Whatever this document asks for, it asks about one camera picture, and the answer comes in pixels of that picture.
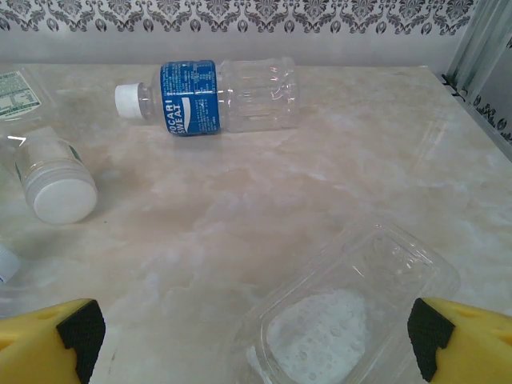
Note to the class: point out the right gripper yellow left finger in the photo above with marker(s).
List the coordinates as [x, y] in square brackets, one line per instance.
[32, 352]

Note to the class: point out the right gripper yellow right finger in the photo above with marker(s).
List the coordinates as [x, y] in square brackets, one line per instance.
[480, 352]

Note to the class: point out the green label white cap bottle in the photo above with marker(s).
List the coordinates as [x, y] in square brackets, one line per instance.
[60, 200]

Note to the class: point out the Pocari Sweat plastic bottle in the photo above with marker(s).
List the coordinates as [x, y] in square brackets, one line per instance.
[192, 100]

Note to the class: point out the clear bottle blue label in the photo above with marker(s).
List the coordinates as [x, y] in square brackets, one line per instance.
[6, 264]

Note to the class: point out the clear plastic clamshell container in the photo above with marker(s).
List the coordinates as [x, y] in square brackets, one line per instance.
[320, 328]

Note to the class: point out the flattened clear container green label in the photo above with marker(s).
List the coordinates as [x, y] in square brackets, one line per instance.
[16, 96]

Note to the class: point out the aluminium frame post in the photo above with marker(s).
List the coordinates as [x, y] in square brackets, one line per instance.
[466, 40]

